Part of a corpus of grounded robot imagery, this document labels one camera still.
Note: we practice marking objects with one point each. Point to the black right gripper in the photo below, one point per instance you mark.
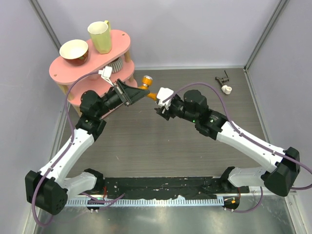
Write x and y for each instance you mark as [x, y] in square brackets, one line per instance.
[165, 113]

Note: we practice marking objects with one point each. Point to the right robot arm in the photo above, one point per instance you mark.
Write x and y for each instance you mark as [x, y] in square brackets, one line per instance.
[275, 172]

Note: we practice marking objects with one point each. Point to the yellow-green mug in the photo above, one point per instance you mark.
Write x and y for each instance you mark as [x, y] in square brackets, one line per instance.
[100, 34]

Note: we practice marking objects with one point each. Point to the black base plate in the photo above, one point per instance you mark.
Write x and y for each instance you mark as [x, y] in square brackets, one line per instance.
[165, 188]

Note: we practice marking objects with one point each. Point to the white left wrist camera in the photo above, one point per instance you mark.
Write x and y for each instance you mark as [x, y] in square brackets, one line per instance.
[105, 74]

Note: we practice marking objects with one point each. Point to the striped grey bowl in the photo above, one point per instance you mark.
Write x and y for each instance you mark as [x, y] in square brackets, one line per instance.
[116, 65]

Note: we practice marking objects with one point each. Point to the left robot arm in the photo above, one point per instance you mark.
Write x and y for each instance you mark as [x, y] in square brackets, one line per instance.
[49, 188]

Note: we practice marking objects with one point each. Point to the orange faucet with chrome knob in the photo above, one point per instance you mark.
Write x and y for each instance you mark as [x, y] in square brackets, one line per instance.
[147, 81]

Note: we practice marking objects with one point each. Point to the slotted cable duct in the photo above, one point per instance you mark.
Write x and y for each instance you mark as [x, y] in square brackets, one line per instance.
[84, 201]

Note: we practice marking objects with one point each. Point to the dark faucet with white elbow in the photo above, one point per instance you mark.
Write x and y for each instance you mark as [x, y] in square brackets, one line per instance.
[222, 82]

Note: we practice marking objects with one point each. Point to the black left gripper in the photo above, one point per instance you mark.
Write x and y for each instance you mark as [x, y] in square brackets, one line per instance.
[130, 94]

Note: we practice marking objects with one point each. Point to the red bowl white inside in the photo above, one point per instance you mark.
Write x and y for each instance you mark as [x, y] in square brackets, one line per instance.
[75, 52]

